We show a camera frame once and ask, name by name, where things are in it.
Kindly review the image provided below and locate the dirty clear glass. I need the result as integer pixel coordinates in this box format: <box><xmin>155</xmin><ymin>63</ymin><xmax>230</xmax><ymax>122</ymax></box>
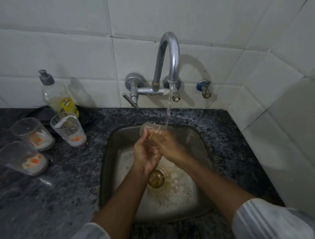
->
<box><xmin>0</xmin><ymin>141</ymin><xmax>49</xmax><ymax>176</ymax></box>
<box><xmin>11</xmin><ymin>117</ymin><xmax>55</xmax><ymax>151</ymax></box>

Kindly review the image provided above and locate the stream of water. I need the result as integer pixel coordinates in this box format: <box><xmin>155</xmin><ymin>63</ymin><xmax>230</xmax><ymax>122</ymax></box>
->
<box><xmin>164</xmin><ymin>84</ymin><xmax>176</xmax><ymax>131</ymax></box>

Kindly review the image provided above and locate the clear drinking glass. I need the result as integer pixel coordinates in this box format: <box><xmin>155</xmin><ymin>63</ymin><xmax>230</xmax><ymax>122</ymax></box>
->
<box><xmin>139</xmin><ymin>122</ymin><xmax>176</xmax><ymax>136</ymax></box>

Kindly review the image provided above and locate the dish soap bottle grey cap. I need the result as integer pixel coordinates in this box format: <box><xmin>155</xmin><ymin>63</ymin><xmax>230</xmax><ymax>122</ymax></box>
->
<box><xmin>38</xmin><ymin>69</ymin><xmax>80</xmax><ymax>118</ymax></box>

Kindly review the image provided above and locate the steel sink basin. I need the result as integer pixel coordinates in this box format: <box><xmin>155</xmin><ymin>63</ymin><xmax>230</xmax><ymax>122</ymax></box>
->
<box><xmin>99</xmin><ymin>123</ymin><xmax>217</xmax><ymax>222</ymax></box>

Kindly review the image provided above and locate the person's right hand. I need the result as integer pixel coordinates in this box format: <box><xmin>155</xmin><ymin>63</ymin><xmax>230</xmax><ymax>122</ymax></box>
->
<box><xmin>147</xmin><ymin>129</ymin><xmax>190</xmax><ymax>165</ymax></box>

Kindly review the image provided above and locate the brass sink drain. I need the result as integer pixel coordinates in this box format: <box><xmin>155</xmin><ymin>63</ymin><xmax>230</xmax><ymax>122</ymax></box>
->
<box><xmin>148</xmin><ymin>169</ymin><xmax>166</xmax><ymax>189</ymax></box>

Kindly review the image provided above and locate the person's right forearm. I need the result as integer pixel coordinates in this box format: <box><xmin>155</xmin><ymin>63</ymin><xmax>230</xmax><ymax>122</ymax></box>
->
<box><xmin>179</xmin><ymin>155</ymin><xmax>257</xmax><ymax>224</ymax></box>

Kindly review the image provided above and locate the person's left forearm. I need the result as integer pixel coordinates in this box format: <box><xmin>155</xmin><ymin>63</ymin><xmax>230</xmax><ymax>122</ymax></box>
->
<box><xmin>93</xmin><ymin>164</ymin><xmax>152</xmax><ymax>239</ymax></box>

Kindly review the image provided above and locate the person's left hand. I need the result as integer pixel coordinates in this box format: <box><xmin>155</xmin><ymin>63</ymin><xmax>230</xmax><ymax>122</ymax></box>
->
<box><xmin>134</xmin><ymin>129</ymin><xmax>163</xmax><ymax>174</ymax></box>

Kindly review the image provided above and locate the blue wall tap valve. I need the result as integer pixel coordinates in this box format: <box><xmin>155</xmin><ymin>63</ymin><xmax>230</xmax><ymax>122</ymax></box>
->
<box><xmin>196</xmin><ymin>80</ymin><xmax>212</xmax><ymax>99</ymax></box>

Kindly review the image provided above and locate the glass with white foam rim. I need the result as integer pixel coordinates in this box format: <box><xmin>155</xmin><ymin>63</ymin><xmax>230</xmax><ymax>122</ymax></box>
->
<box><xmin>50</xmin><ymin>112</ymin><xmax>87</xmax><ymax>148</ymax></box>

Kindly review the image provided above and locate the chrome wall faucet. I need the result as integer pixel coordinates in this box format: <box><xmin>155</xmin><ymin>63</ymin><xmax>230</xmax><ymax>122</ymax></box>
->
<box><xmin>122</xmin><ymin>32</ymin><xmax>182</xmax><ymax>109</ymax></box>

